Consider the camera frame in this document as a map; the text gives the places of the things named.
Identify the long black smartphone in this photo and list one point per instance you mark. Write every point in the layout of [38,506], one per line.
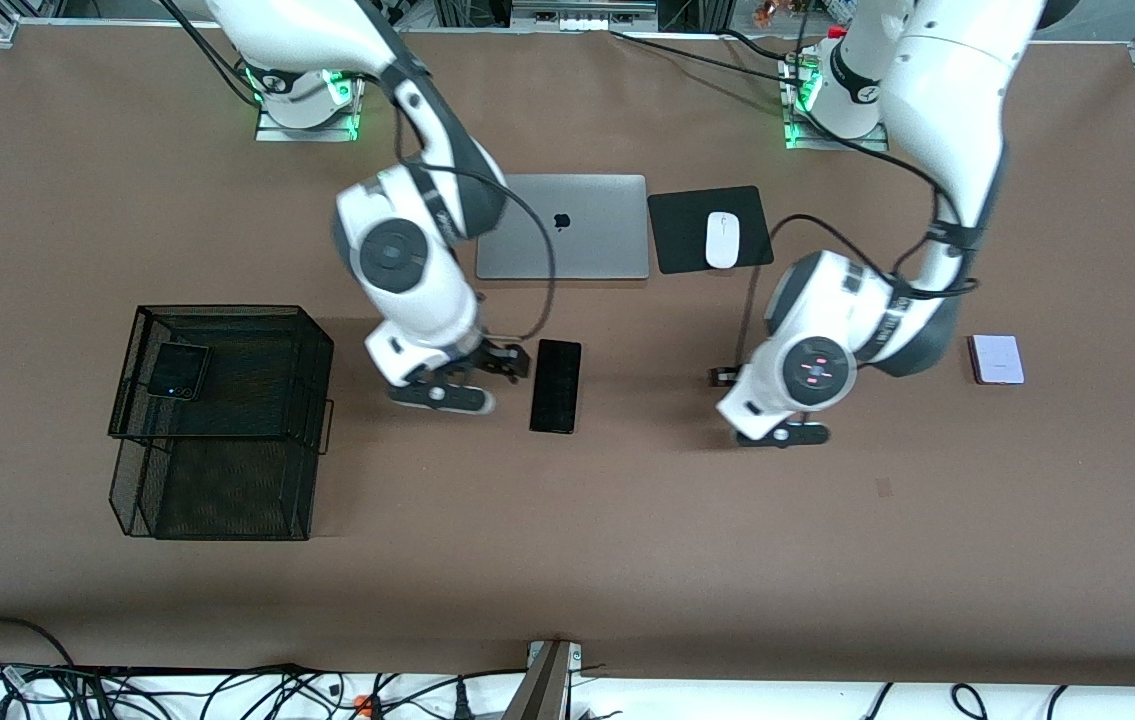
[556,387]

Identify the white computer mouse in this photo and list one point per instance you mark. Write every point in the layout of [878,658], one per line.
[723,240]

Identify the silver power strip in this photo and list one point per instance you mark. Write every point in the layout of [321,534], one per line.
[582,22]

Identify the black mesh two-tier tray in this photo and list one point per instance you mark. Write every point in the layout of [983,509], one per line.
[227,480]

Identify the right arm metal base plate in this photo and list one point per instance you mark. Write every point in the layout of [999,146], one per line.
[272,133]

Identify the small orange object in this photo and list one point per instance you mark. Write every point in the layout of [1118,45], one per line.
[764,12]

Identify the grey metal camera bracket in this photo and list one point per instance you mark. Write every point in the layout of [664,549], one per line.
[542,690]

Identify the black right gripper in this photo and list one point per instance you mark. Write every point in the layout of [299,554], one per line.
[497,358]

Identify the small black flip phone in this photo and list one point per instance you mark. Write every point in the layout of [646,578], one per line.
[179,370]

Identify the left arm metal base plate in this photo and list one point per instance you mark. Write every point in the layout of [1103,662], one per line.
[827,146]

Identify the silver closed laptop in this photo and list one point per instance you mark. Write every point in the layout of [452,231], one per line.
[597,240]

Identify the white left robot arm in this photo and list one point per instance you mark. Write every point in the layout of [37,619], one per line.
[957,100]

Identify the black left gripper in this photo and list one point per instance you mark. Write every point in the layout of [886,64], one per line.
[723,377]

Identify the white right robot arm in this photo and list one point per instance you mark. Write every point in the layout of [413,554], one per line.
[417,300]

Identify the black mouse pad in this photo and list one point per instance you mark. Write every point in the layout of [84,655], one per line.
[677,240]

